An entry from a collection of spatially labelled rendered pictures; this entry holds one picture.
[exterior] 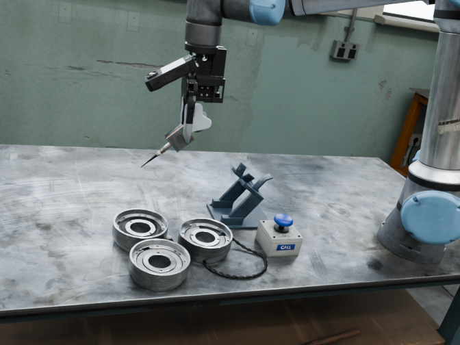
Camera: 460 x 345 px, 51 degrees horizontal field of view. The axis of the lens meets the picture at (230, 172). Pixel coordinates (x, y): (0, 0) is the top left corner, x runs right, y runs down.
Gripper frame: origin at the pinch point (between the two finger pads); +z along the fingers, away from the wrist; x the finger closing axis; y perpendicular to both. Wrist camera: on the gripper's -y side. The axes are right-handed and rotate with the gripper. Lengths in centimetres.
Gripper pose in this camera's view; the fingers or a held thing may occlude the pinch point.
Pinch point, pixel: (183, 134)
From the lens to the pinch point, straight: 108.4
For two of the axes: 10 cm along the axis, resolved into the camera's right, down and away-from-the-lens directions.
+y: 9.6, 0.1, 2.7
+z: -1.2, 9.1, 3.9
